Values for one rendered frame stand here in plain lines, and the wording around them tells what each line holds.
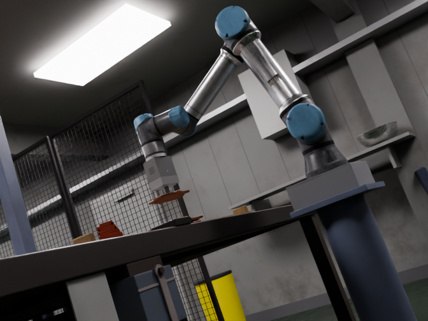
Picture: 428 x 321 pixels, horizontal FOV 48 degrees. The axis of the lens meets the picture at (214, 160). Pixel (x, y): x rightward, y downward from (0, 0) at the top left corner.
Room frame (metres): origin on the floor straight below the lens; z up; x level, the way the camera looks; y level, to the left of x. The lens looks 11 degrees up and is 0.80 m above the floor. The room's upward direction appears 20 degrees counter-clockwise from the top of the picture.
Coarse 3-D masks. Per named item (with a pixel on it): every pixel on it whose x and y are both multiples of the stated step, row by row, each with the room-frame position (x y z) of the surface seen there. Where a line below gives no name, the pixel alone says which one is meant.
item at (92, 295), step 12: (96, 276) 0.91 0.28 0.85; (72, 288) 0.85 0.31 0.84; (84, 288) 0.88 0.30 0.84; (96, 288) 0.91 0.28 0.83; (108, 288) 0.93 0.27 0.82; (72, 300) 0.85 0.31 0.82; (84, 300) 0.87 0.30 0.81; (96, 300) 0.90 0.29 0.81; (108, 300) 0.93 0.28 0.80; (84, 312) 0.86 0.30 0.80; (96, 312) 0.89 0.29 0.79; (108, 312) 0.92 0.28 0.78
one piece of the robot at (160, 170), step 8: (152, 160) 1.62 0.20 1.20; (160, 160) 1.64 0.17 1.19; (168, 160) 1.67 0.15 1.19; (144, 168) 1.65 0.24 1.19; (152, 168) 1.63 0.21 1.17; (160, 168) 1.63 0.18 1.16; (168, 168) 1.66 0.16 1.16; (152, 176) 1.64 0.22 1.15; (160, 176) 1.62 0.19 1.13; (168, 176) 1.64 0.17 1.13; (176, 176) 1.68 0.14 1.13; (152, 184) 1.64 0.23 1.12; (160, 184) 1.62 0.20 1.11; (168, 184) 1.64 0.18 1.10
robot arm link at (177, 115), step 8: (168, 112) 1.61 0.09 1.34; (176, 112) 1.60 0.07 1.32; (184, 112) 1.63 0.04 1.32; (160, 120) 1.61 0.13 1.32; (168, 120) 1.61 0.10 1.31; (176, 120) 1.61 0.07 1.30; (184, 120) 1.61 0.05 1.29; (160, 128) 1.62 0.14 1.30; (168, 128) 1.62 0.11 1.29; (176, 128) 1.63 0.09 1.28; (184, 128) 1.69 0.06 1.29
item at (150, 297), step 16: (112, 272) 1.00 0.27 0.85; (128, 272) 0.98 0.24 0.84; (144, 272) 1.00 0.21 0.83; (160, 272) 1.03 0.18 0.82; (112, 288) 0.99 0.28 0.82; (128, 288) 0.98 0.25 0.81; (144, 288) 0.98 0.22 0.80; (160, 288) 1.03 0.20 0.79; (176, 288) 1.08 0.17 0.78; (128, 304) 0.98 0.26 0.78; (144, 304) 0.97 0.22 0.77; (160, 304) 1.02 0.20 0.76; (176, 304) 1.07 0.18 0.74; (128, 320) 0.99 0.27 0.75; (144, 320) 0.97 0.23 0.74; (160, 320) 1.00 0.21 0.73; (176, 320) 1.04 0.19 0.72
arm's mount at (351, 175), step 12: (336, 168) 1.57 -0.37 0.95; (348, 168) 1.55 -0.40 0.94; (360, 168) 1.65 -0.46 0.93; (312, 180) 1.62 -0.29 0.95; (324, 180) 1.60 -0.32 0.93; (336, 180) 1.58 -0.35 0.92; (348, 180) 1.56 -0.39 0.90; (360, 180) 1.59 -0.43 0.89; (372, 180) 1.73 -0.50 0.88; (288, 192) 1.66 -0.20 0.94; (300, 192) 1.64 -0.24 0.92; (312, 192) 1.62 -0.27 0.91; (324, 192) 1.60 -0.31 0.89; (336, 192) 1.59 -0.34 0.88; (300, 204) 1.65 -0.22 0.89
